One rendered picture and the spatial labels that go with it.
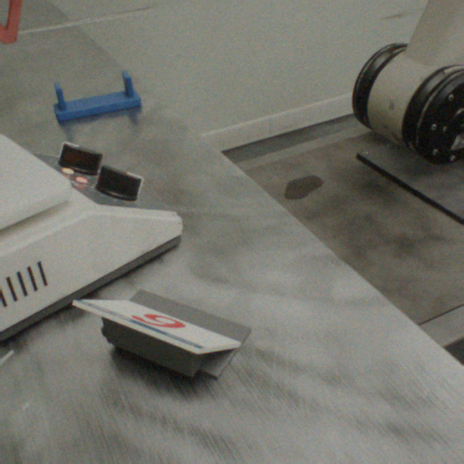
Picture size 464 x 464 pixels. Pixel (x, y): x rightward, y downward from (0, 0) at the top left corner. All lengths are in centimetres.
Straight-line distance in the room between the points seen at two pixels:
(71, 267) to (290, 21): 188
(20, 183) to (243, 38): 178
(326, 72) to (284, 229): 192
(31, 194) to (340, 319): 21
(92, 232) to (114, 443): 14
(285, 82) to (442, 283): 138
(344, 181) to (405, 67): 31
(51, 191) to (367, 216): 88
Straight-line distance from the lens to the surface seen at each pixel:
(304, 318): 39
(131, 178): 44
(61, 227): 39
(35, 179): 40
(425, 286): 103
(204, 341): 34
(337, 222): 116
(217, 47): 209
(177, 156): 59
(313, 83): 235
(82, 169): 47
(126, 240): 42
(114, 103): 71
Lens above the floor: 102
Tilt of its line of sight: 36 degrees down
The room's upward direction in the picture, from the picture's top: 4 degrees counter-clockwise
